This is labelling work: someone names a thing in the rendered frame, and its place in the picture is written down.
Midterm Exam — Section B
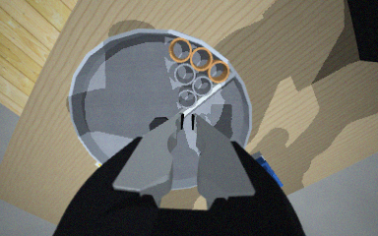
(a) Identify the grey metal sleeve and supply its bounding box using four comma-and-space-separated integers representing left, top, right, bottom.
174, 62, 196, 86
192, 73, 213, 96
177, 85, 197, 108

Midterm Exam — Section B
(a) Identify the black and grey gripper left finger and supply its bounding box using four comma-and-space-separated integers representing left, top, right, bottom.
52, 113, 184, 236

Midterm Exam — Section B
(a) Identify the bronze bushing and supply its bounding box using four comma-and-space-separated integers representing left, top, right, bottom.
206, 59, 229, 83
190, 47, 213, 71
169, 37, 192, 63

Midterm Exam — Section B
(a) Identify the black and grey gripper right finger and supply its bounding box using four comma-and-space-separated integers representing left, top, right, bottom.
192, 113, 305, 236

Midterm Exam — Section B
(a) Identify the blue square tray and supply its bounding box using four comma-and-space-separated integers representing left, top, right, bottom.
251, 151, 283, 187

